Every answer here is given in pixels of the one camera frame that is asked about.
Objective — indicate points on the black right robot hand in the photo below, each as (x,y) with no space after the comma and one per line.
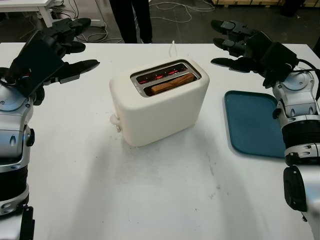
(240,30)

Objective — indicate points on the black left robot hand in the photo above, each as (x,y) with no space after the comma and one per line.
(75,68)

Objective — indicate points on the brown toast slice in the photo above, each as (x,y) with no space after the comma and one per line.
(172,83)

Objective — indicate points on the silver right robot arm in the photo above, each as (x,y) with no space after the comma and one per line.
(297,100)

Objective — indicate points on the standing person in black trousers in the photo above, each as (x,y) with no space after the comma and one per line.
(130,20)

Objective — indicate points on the cream two-slot toaster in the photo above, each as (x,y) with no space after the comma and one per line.
(155,112)

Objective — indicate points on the wooden pallet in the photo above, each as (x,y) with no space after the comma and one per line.
(245,2)

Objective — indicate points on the white background desk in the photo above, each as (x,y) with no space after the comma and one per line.
(37,5)

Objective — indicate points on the blue plastic tray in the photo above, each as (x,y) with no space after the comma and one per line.
(250,120)

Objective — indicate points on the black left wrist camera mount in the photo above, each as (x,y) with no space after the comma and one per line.
(35,65)

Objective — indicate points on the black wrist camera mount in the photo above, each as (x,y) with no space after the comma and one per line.
(35,65)
(280,57)

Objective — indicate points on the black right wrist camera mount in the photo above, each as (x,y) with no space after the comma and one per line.
(280,57)

